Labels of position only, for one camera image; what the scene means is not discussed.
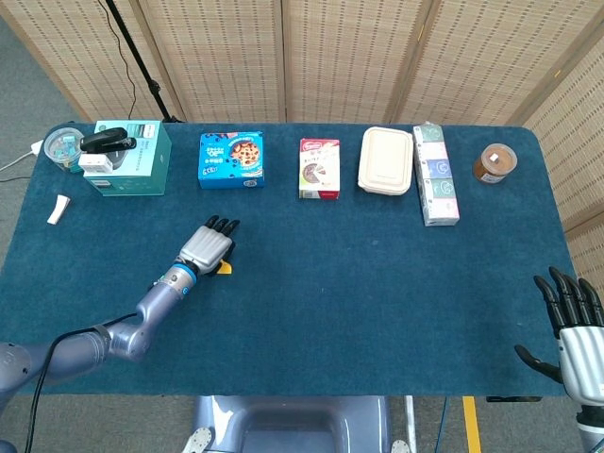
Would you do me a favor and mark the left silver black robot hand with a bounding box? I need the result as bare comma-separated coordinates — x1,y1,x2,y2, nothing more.
176,214,241,276

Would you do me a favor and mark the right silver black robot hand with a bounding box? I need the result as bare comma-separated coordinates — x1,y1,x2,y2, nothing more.
513,266,604,407

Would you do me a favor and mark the blue cookie box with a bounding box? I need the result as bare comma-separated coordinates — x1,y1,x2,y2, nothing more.
197,130,265,191

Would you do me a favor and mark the teal Philips box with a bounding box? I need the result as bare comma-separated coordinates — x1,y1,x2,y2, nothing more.
82,119,173,197

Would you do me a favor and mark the yellow strip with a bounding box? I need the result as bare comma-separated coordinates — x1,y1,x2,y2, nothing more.
461,395,483,453

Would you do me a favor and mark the red white wafer box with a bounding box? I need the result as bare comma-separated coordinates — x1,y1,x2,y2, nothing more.
297,137,342,200

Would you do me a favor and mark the small white labelled box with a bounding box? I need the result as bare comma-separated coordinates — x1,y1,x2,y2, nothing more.
77,153,114,175

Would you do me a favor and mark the blue tablecloth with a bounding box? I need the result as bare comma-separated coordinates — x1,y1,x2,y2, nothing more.
0,122,575,397

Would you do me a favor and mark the black stapler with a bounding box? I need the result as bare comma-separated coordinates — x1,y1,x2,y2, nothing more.
79,126,138,153

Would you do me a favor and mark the clear plastic cup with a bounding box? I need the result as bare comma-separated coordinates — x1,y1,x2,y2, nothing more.
43,126,85,174

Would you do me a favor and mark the black tripod stand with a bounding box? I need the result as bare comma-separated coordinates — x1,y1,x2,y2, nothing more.
104,0,183,124

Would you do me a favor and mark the brown jar with clear lid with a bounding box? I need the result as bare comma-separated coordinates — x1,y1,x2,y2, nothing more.
473,143,518,185

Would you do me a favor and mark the beige lidded food container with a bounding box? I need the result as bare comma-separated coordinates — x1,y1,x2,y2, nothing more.
357,126,415,196

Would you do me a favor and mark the grey-blue robot torso base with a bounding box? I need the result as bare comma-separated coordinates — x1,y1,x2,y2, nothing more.
181,394,411,453

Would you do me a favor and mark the pastel tissue multipack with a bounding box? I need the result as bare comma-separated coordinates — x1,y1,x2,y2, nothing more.
412,123,461,227

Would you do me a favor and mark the blue floor cable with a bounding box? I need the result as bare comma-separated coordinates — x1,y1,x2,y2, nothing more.
438,395,449,453

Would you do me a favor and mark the thin black stand cable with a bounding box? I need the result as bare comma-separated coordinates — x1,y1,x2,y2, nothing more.
97,0,139,122

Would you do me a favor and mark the white plug with cable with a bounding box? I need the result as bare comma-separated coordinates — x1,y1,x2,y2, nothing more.
0,139,46,183

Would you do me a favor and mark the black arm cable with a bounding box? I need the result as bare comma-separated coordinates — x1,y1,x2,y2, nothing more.
23,310,143,453

